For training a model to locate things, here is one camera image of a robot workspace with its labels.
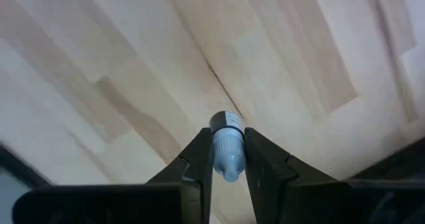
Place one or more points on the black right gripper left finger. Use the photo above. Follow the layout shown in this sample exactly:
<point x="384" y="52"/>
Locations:
<point x="199" y="164"/>

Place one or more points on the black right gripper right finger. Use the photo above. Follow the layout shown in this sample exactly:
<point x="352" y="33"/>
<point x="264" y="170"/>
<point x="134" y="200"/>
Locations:
<point x="265" y="171"/>

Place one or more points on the small black food coloring bottle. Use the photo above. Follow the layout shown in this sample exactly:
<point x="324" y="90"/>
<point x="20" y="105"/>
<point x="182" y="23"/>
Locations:
<point x="228" y="151"/>

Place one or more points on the black metal table frame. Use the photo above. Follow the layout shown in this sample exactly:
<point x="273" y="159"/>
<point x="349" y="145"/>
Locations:
<point x="16" y="164"/>

